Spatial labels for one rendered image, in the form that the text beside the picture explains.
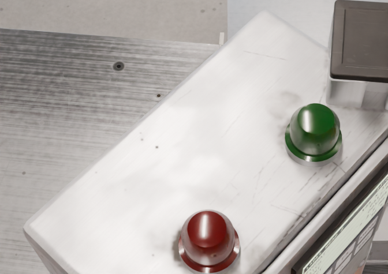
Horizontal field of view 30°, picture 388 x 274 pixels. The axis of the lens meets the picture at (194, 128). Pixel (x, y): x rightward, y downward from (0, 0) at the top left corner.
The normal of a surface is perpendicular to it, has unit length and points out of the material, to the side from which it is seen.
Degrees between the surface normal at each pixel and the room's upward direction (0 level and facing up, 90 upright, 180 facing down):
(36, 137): 0
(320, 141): 59
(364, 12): 0
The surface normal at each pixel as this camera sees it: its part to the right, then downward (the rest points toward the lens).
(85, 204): -0.07, -0.52
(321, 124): 0.05, -0.33
